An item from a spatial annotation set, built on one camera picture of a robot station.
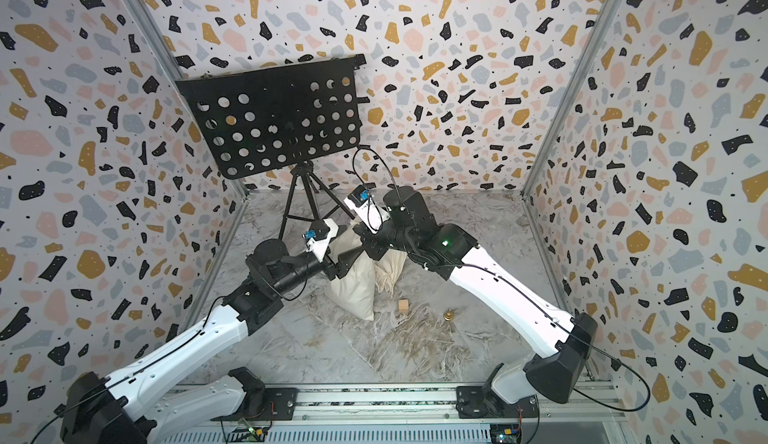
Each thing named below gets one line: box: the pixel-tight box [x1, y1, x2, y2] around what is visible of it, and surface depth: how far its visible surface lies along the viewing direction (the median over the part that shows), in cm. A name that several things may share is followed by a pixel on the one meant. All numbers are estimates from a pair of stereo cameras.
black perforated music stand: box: [175, 56, 370, 241], surface depth 80 cm
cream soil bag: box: [326, 221, 408, 321], surface depth 85 cm
